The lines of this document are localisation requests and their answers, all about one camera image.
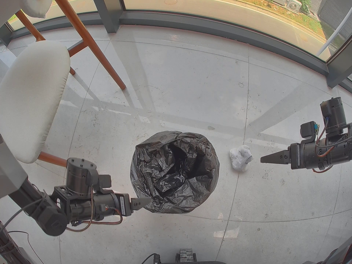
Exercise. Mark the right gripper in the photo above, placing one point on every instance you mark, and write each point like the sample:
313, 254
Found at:
308, 157

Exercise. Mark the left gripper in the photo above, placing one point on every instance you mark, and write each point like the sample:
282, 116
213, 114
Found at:
110, 205

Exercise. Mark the black plastic bag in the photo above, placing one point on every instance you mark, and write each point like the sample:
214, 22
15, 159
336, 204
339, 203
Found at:
170, 175

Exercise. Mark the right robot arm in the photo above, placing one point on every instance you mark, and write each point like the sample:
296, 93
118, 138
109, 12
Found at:
334, 111

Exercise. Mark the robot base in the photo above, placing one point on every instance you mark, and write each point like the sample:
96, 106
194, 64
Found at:
187, 256

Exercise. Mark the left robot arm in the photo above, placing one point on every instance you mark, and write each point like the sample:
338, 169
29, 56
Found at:
49, 216

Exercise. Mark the crumpled white paper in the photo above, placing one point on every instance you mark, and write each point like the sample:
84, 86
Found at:
240, 158

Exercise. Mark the white cushioned wooden chair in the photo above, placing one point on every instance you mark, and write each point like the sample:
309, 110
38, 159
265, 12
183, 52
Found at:
30, 92

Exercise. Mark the window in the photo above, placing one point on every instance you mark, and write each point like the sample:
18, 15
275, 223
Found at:
110, 7

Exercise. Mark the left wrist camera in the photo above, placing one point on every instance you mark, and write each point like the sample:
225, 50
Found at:
104, 181

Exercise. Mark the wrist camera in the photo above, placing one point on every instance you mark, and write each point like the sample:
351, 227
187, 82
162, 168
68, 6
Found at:
104, 181
306, 129

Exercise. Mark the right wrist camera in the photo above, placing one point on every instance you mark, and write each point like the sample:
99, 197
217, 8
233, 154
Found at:
306, 129

